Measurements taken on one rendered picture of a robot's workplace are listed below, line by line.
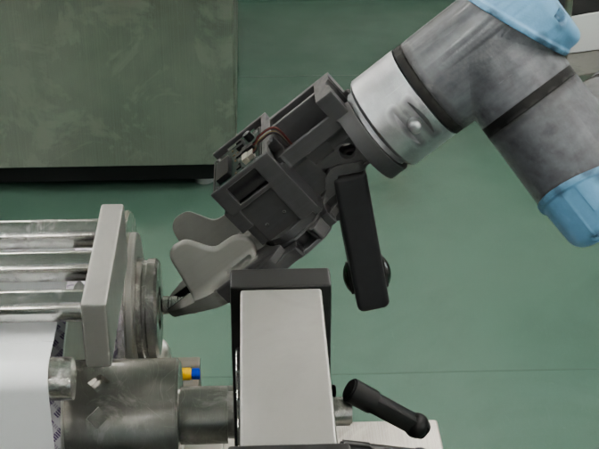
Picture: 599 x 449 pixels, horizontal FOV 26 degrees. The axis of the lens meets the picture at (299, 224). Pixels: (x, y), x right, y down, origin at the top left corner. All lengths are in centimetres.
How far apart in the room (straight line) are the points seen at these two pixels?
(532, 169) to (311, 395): 38
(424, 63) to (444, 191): 305
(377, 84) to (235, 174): 12
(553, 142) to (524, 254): 275
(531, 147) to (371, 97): 12
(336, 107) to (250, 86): 378
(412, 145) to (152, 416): 31
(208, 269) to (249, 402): 41
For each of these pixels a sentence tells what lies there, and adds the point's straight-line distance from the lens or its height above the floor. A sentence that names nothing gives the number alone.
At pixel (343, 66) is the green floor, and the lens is 487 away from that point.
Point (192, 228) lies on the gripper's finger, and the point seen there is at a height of 130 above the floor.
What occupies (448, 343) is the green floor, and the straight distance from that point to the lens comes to 322.
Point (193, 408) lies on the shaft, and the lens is 71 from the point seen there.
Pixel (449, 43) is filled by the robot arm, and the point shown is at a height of 146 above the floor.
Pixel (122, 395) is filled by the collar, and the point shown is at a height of 136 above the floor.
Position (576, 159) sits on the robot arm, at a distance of 89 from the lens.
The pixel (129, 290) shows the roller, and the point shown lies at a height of 129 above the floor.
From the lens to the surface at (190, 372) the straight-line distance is 94.
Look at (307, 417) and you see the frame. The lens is 55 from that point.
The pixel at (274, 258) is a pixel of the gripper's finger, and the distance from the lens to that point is 93.
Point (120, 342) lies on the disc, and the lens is 92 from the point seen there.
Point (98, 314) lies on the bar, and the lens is 60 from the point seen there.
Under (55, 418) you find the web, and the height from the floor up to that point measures 138.
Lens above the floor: 177
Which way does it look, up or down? 28 degrees down
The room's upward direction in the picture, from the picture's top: straight up
